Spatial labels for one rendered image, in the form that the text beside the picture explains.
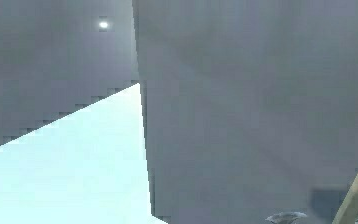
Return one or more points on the grey rounded object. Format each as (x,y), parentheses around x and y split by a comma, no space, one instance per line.
(286,217)

